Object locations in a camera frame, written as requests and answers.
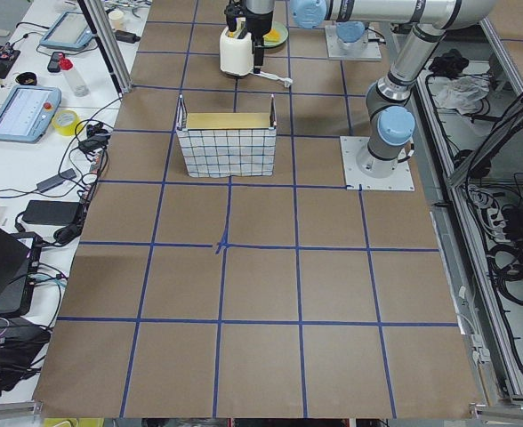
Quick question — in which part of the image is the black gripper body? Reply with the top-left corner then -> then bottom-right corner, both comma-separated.
224,0 -> 274,43

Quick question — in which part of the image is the white toaster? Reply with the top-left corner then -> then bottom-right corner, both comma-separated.
219,26 -> 253,77

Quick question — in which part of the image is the wooden shelf board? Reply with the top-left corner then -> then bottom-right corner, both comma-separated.
186,113 -> 275,130

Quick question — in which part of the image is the white paper cup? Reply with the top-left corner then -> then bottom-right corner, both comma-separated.
108,9 -> 126,31

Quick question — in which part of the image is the teach pendant far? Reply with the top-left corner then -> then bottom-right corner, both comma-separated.
39,12 -> 93,52

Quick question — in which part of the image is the teach pendant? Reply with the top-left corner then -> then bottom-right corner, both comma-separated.
39,12 -> 93,52
0,85 -> 61,143

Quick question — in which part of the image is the clear bottle red cap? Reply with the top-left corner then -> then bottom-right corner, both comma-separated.
59,56 -> 89,97

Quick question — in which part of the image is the yellow tape roll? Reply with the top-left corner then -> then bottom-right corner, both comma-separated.
51,109 -> 84,136

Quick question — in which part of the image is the white cloth pile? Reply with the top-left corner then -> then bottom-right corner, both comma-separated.
434,77 -> 490,115

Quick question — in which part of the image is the small black bowl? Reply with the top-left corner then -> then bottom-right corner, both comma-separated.
15,72 -> 37,86

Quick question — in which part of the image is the teach pendant near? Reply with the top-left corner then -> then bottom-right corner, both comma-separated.
0,85 -> 61,143

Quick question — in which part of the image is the wire mesh shelf rack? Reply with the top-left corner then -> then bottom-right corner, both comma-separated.
176,95 -> 278,178

